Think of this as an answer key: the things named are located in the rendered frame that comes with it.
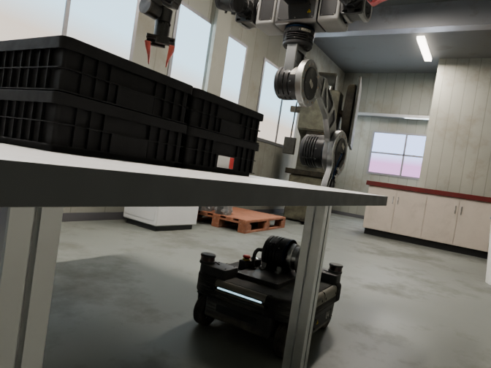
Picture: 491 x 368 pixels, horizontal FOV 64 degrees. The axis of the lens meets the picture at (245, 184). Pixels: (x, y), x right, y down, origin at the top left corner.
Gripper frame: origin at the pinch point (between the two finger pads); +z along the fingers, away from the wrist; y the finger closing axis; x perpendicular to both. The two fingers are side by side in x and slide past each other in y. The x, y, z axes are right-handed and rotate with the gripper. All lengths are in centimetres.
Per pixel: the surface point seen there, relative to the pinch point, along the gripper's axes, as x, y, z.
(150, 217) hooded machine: 242, 3, 96
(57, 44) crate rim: -67, -17, 15
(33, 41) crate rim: -61, -23, 14
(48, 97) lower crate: -66, -17, 25
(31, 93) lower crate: -62, -22, 25
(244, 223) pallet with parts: 289, 108, 96
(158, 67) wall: 308, -11, -63
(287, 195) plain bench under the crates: -76, 32, 38
